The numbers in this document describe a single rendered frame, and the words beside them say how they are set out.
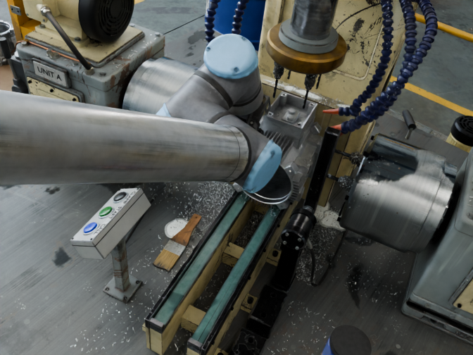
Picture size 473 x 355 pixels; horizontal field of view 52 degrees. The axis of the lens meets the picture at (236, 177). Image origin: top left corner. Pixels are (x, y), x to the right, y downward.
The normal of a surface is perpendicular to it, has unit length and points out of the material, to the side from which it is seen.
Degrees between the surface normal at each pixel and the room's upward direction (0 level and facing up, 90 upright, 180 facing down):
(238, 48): 25
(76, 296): 0
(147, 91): 43
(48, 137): 62
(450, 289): 89
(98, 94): 89
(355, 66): 90
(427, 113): 0
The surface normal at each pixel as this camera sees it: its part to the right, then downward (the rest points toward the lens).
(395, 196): -0.27, 0.01
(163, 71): 0.03, -0.60
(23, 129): 0.85, -0.04
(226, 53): -0.07, -0.38
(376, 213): -0.39, 0.37
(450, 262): -0.44, 0.59
